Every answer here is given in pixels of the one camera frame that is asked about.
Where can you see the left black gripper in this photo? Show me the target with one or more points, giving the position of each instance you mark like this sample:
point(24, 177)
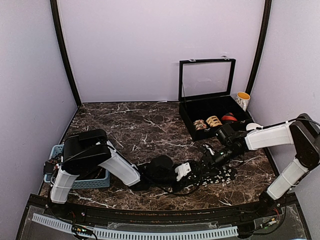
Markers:
point(184, 183)

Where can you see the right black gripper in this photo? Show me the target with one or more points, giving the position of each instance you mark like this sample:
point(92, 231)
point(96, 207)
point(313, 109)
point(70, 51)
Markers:
point(210, 162)

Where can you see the black white patterned tie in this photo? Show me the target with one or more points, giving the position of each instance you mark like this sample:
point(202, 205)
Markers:
point(220, 175)

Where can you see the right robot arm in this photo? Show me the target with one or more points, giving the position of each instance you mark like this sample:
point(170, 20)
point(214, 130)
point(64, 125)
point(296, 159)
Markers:
point(300, 135)

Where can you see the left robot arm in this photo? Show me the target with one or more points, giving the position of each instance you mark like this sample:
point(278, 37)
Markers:
point(85, 152)

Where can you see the brown floral rolled tie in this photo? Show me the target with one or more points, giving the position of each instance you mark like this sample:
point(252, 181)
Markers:
point(200, 124)

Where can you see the tan striped rolled tie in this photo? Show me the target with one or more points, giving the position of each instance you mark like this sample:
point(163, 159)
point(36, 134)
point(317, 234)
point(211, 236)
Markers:
point(213, 121)

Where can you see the red black rolled tie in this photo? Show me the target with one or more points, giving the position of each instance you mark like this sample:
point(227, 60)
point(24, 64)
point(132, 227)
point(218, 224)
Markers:
point(229, 118)

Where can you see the orange white bowl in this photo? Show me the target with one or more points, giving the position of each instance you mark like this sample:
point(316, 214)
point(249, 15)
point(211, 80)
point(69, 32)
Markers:
point(253, 126)

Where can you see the white yellow mug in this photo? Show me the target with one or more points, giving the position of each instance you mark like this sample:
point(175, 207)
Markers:
point(243, 100)

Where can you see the black glass-lid tie box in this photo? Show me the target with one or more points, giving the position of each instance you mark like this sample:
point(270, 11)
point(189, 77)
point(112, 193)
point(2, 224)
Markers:
point(204, 90)

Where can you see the light blue plastic basket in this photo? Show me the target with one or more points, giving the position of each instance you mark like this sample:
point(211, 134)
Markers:
point(83, 183)

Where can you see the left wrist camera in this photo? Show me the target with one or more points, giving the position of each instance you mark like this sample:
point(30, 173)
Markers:
point(160, 166)

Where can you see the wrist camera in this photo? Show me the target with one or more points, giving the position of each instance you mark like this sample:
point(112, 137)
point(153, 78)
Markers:
point(160, 166)
point(226, 135)

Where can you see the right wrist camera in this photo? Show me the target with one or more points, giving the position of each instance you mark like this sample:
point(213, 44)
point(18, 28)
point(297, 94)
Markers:
point(226, 135)

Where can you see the white slotted cable duct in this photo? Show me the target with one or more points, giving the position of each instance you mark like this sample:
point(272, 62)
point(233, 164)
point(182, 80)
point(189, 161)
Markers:
point(125, 231)

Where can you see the black front rail base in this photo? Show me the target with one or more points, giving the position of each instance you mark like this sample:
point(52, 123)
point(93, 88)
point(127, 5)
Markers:
point(87, 211)

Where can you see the right black frame post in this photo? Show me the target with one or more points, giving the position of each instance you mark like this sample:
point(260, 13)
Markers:
point(260, 45)

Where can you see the black frame post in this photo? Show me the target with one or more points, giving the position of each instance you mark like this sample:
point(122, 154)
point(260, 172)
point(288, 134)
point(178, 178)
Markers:
point(260, 45)
point(63, 51)

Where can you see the left black frame post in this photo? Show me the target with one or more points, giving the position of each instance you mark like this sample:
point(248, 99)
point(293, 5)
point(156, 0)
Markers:
point(63, 51)

